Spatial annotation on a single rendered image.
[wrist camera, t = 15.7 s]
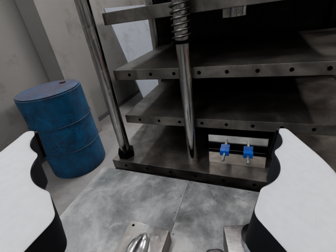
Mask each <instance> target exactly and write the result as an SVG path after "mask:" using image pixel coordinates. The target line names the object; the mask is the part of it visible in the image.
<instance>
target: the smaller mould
mask: <svg viewBox="0 0 336 252"><path fill-rule="evenodd" d="M171 243H172V240H171V235H170V231H169V230H167V229H163V228H159V227H155V226H152V225H148V224H144V223H140V222H136V221H133V220H131V221H130V223H129V225H128V227H127V229H126V231H125V232H124V234H123V236H122V238H121V240H120V241H119V243H118V245H117V247H116V249H115V251H114V252H169V249H170V246H171Z"/></svg>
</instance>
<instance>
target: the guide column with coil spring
mask: <svg viewBox="0 0 336 252"><path fill-rule="evenodd" d="M180 1H183V0H171V3H172V4H173V3H176V2H180ZM186 6H187V3H186V2H185V3H182V4H178V5H175V6H172V7H171V8H172V11H173V10H177V9H181V8H184V7H186ZM184 14H187V9H186V10H182V11H179V12H175V13H173V14H172V17H177V16H181V15H184ZM187 20H188V16H186V17H182V18H179V19H175V20H173V24H176V23H180V22H183V21H187ZM186 27H188V23H185V24H181V25H177V26H174V30H178V29H182V28H186ZM187 33H189V29H187V30H184V31H180V32H175V33H174V35H175V36H180V35H184V34H187ZM187 39H189V35H188V36H185V37H181V38H176V39H175V40H176V41H182V40H187ZM176 54H177V63H178V72H179V82H180V91H181V100H182V109H183V119H184V128H185V137H186V146H187V156H188V162H189V163H190V164H192V165H194V164H197V163H198V161H199V159H198V145H197V132H196V119H195V106H194V93H193V80H192V66H191V53H190V43H185V44H176Z"/></svg>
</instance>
